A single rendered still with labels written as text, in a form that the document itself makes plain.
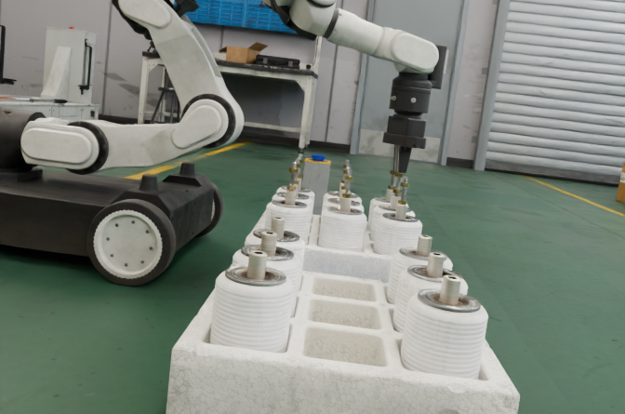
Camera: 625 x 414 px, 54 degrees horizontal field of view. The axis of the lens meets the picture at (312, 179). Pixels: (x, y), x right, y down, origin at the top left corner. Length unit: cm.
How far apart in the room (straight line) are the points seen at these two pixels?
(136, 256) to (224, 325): 76
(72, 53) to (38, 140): 322
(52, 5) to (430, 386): 676
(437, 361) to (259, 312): 21
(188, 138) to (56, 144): 35
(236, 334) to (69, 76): 429
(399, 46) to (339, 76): 508
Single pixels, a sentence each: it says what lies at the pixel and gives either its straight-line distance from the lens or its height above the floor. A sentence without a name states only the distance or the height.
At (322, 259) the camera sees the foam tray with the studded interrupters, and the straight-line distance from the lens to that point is 124.
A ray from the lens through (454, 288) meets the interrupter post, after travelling 76.
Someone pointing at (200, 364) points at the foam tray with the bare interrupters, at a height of 17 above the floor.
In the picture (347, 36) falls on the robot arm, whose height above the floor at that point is 62.
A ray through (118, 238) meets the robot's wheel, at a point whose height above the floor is 11.
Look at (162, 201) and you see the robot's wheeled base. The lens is 149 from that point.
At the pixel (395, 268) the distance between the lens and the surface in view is 97.
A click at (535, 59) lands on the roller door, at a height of 117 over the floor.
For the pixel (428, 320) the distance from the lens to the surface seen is 73.
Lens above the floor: 47
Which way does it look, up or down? 7 degrees down
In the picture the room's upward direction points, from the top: 7 degrees clockwise
